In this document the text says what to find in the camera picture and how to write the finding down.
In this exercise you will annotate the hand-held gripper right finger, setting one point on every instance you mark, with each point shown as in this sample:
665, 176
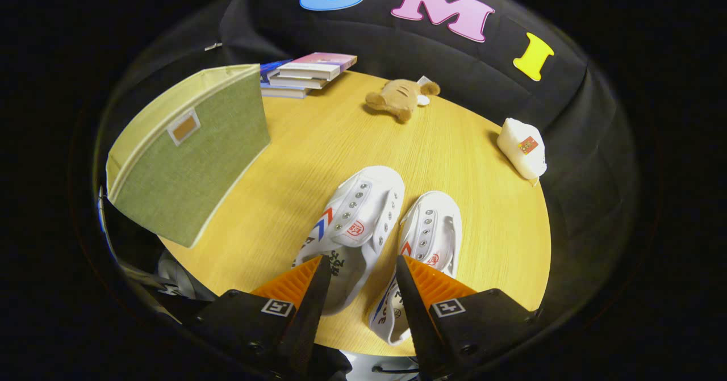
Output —
414, 313

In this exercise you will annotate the pink book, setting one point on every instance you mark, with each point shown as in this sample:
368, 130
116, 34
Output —
321, 62

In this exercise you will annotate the black backdrop cloth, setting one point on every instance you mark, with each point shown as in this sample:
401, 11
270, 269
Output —
483, 80

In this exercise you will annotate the green fabric storage box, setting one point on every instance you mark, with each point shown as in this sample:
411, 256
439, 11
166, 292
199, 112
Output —
193, 182

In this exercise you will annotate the blue book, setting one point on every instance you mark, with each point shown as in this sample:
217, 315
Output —
271, 70

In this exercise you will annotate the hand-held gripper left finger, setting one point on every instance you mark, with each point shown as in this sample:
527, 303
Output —
312, 313

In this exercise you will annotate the white plush toy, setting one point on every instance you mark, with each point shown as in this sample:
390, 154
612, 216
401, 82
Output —
522, 154

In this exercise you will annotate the pale paperback book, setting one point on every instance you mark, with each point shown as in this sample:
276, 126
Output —
298, 81
284, 91

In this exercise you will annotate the white canvas shoe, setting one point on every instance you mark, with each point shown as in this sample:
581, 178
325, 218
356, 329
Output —
431, 227
363, 210

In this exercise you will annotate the brown plush toy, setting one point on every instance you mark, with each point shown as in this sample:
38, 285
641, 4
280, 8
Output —
400, 97

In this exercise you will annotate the small white clip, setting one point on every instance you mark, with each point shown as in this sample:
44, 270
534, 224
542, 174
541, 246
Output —
213, 46

